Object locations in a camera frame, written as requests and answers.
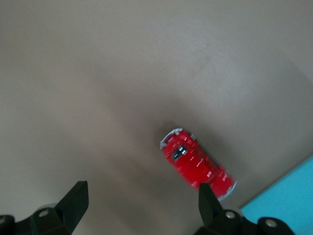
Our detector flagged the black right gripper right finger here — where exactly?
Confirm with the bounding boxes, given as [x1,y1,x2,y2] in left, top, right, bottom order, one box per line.
[198,182,295,235]

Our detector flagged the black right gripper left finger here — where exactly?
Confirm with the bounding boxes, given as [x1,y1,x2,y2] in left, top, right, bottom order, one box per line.
[0,180,89,235]

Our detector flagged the red beetle toy car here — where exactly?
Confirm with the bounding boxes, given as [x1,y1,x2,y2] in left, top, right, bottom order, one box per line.
[159,127,238,202]

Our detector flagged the blue plastic box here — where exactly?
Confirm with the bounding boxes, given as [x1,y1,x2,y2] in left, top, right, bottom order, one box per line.
[240,154,313,235]

